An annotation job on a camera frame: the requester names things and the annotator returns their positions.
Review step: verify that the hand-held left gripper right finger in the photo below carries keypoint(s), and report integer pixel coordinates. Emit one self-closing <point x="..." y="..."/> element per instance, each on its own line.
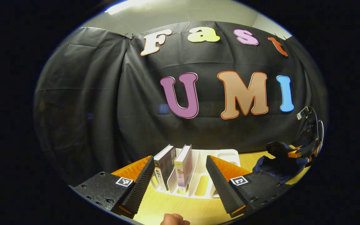
<point x="222" y="187"/>

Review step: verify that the pink cover book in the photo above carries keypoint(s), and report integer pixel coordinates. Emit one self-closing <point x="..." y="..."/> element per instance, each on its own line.
<point x="183" y="168"/>

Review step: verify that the black cover book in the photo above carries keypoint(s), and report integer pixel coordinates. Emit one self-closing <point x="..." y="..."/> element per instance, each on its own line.
<point x="165" y="167"/>

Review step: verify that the white plastic bookshelf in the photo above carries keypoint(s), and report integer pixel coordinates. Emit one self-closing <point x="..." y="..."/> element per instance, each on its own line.
<point x="200" y="168"/>

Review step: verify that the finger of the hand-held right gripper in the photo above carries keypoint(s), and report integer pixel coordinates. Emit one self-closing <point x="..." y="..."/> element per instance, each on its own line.
<point x="294" y="152"/>

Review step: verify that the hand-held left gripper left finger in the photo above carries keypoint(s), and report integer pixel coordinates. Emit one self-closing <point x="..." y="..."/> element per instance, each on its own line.
<point x="141" y="187"/>

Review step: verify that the blue schoolbag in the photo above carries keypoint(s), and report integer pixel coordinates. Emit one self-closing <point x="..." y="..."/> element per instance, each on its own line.
<point x="277" y="167"/>

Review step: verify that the black backdrop cloth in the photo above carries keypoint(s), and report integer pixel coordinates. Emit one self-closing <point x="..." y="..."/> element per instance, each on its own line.
<point x="98" y="93"/>

